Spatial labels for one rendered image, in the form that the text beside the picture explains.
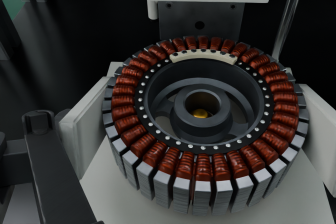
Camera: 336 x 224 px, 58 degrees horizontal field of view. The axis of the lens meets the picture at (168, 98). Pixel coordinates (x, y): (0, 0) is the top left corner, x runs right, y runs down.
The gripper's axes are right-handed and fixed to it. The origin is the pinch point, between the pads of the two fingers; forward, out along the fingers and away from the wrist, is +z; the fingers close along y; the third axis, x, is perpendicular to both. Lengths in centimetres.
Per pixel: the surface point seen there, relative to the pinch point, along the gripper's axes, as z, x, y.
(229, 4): 11.2, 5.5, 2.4
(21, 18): 15.9, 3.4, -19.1
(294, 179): -0.2, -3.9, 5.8
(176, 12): 11.6, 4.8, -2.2
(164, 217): -2.7, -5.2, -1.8
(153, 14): 12.9, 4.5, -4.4
